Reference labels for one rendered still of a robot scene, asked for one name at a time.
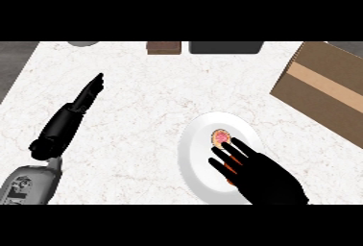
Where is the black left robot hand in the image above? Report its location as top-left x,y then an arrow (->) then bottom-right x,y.
28,72 -> 105,161

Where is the grey round object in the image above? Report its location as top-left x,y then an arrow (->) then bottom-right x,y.
66,40 -> 102,48

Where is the brown cardboard box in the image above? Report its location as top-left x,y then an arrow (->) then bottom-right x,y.
269,40 -> 363,150

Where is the brown wooden block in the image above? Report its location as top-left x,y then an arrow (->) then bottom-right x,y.
145,40 -> 183,56

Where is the dark grey rectangular object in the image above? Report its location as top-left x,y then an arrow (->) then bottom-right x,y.
187,40 -> 266,55

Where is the white oval plate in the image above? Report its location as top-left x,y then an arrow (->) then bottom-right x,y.
177,111 -> 264,206

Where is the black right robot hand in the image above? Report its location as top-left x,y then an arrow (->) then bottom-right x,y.
207,136 -> 310,206

